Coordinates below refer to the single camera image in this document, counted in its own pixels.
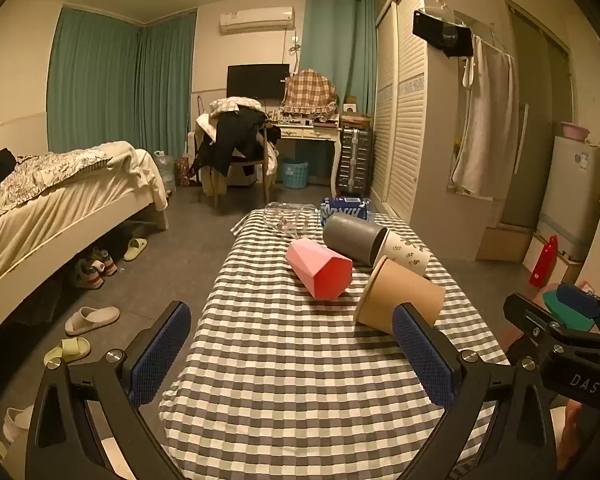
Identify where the pink plastic basin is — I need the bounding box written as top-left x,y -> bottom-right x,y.
560,121 -> 592,142

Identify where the dark ribbed suitcase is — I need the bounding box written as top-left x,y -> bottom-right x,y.
339,127 -> 375,199

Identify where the large water jug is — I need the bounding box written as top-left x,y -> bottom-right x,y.
154,150 -> 177,194

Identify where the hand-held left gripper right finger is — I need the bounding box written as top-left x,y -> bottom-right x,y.
391,302 -> 562,480

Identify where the narrow green curtain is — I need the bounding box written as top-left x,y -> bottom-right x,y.
300,0 -> 379,117

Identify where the white dressing desk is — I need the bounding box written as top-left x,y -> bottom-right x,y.
267,122 -> 343,199

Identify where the blue tissue pack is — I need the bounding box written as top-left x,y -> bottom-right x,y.
320,197 -> 371,225

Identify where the grey checkered tablecloth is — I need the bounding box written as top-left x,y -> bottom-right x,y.
159,207 -> 511,480

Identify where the white louvered wardrobe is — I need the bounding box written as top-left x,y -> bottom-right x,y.
370,0 -> 481,221

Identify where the grey cup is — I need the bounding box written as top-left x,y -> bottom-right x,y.
322,212 -> 389,267

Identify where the wide green curtain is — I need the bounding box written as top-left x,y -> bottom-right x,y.
47,6 -> 197,161

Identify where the brown paper cup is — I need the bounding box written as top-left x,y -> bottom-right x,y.
355,256 -> 447,335

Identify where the floral patterned blanket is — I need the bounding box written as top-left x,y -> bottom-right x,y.
0,150 -> 113,226

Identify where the white leaf-print cup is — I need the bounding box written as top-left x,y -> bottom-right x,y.
377,230 -> 431,278

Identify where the small white fridge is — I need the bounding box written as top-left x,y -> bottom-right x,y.
537,135 -> 600,262

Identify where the pale green slipper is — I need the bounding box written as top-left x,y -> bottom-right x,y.
44,337 -> 91,367

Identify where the wooden box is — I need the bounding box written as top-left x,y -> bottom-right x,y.
341,112 -> 373,131

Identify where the wooden chair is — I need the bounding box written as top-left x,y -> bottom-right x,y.
214,125 -> 277,208

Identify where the plaid fabric cover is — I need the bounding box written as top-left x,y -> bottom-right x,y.
280,69 -> 339,116

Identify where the white sneaker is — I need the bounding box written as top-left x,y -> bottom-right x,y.
72,259 -> 105,290
90,247 -> 118,277

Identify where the bed with beige sheet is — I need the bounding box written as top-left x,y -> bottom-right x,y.
0,141 -> 171,351

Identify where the red bottle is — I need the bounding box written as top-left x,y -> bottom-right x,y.
529,235 -> 559,288

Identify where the blue laundry basket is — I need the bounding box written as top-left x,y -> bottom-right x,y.
280,159 -> 309,190

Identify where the white slipper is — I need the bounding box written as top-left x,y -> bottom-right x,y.
64,306 -> 121,337
4,405 -> 35,444

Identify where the person's right forearm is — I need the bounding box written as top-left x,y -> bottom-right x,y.
555,400 -> 588,472

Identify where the pink hexagonal cup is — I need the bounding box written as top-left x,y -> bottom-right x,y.
286,239 -> 353,302

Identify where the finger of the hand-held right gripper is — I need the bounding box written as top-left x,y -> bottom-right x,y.
503,292 -> 600,356
555,283 -> 600,338

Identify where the clear glass cup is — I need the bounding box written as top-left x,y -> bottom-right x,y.
264,202 -> 323,242

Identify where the yellow slipper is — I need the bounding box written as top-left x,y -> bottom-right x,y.
124,238 -> 148,262

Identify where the white hanging towel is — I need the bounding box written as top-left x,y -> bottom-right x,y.
452,35 -> 519,194

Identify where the frosted glass door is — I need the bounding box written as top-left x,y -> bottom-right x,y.
502,0 -> 577,236

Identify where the red patterned bag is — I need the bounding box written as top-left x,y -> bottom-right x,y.
176,156 -> 197,189

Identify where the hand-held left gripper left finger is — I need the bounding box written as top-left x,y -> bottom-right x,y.
24,301 -> 193,480

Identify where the cardboard box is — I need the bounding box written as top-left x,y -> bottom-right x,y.
475,227 -> 532,264

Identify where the white air conditioner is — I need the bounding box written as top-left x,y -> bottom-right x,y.
219,7 -> 295,36

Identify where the black television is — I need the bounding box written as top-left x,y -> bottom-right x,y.
227,64 -> 291,99

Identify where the pile of dark clothes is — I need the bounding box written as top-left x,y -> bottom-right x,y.
189,107 -> 281,180

